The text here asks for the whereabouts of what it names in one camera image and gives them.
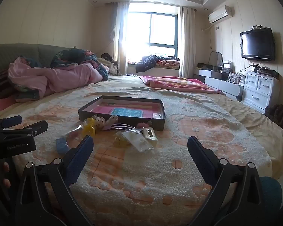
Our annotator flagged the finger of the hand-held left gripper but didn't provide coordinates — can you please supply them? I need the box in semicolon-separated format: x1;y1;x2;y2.
0;120;48;138
0;115;23;131

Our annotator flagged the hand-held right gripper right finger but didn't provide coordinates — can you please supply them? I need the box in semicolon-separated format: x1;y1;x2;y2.
187;136;267;226

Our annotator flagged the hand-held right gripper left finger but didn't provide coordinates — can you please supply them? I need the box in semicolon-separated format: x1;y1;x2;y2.
15;135;95;226

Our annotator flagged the blue packet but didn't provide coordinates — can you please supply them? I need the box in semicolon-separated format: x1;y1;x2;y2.
55;137;70;155

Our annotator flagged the small clear plastic packet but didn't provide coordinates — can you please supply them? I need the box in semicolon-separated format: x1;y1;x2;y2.
61;125;86;142

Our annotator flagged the yellow hair claw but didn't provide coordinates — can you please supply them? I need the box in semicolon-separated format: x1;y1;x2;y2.
82;117;96;136

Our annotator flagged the dark cardboard box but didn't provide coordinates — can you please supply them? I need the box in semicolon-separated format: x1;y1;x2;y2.
78;96;166;131

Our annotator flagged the cream hair clip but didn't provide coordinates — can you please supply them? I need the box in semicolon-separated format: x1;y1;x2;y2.
143;127;159;144

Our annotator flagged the clear bag with white contents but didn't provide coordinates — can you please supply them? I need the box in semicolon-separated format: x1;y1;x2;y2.
122;129;156;151

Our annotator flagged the person's left hand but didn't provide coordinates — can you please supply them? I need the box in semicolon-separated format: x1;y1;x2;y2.
2;161;12;189

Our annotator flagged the white polka dot ribbon bow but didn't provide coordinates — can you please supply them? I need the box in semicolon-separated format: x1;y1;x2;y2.
95;115;119;130

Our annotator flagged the pink quilt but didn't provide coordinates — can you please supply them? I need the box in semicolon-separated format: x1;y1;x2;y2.
8;56;104;93

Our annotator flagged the blue printed card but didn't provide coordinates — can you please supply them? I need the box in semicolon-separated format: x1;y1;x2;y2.
110;108;144;118

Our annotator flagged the green headboard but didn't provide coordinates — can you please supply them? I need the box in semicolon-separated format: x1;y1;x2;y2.
0;44;73;71

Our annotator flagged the red patterned blanket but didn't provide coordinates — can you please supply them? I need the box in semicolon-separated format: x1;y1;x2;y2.
139;75;227;96

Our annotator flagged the teal cloth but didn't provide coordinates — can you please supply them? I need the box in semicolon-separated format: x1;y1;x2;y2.
259;176;283;218

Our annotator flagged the brown fuzzy cloth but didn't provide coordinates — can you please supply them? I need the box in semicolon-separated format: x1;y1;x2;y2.
265;104;283;129

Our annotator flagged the white drawer cabinet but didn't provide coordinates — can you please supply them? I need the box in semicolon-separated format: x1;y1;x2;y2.
242;71;281;114

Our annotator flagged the pile of clothes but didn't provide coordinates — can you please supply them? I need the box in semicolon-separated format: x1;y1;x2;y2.
135;55;181;73

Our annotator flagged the black set-top box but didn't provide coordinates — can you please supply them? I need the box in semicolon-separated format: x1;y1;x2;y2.
253;65;279;80

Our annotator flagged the sheer white curtain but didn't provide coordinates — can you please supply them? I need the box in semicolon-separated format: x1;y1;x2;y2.
179;7;196;79
111;2;130;76

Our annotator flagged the window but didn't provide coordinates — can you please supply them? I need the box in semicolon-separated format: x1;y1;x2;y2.
126;2;182;64

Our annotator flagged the white air conditioner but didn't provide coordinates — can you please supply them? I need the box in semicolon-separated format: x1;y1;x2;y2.
208;5;235;24

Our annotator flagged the black wall television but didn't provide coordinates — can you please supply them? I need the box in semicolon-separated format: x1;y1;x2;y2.
240;27;275;61

